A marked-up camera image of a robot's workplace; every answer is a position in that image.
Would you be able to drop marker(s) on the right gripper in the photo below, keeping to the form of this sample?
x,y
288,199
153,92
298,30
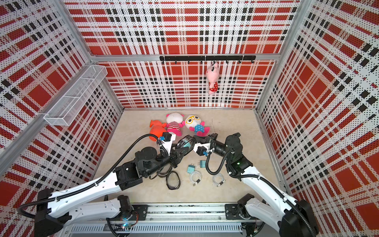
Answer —
x,y
210,139

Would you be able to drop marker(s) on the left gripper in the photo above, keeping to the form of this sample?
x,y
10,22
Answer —
x,y
175,158

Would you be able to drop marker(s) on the teal charger top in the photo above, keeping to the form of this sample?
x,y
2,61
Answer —
x,y
186,142

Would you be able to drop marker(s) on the teal charger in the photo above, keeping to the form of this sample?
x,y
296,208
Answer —
x,y
190,169
186,142
202,163

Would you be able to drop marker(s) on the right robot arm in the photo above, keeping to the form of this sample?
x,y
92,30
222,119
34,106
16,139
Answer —
x,y
266,183

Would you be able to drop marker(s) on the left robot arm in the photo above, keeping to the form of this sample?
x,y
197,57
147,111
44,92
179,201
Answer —
x,y
54,211

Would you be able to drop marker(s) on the teal charger bottom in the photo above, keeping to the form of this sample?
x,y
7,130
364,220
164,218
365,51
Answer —
x,y
190,169

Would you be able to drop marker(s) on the orange plush toy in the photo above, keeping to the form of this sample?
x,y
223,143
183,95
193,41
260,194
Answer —
x,y
157,128

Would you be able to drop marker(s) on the pink striped plush doll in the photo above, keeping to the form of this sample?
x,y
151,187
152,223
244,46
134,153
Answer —
x,y
174,123

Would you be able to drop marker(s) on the pink hanging plush toy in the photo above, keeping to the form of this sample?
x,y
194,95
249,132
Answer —
x,y
212,75

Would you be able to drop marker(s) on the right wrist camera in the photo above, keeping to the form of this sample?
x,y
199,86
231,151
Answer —
x,y
202,149

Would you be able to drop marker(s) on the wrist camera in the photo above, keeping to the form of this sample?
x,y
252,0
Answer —
x,y
166,137
202,149

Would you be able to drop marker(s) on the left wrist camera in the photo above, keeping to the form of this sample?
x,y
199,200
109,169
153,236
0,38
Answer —
x,y
166,137

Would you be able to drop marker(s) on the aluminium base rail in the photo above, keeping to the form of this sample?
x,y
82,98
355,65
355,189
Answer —
x,y
247,216

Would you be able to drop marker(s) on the black hook rail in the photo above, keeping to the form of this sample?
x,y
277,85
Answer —
x,y
214,58

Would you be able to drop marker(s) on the white wire mesh basket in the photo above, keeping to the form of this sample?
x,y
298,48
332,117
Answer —
x,y
65,110

